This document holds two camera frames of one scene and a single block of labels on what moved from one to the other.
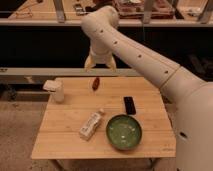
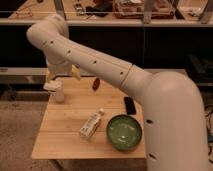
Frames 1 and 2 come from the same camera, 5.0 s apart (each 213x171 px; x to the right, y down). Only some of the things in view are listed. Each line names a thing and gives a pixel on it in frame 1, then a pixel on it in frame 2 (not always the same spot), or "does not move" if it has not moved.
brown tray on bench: x=134 y=9 does not move
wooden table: x=107 y=118 does not move
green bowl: x=124 y=132 does not move
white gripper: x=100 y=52 to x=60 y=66
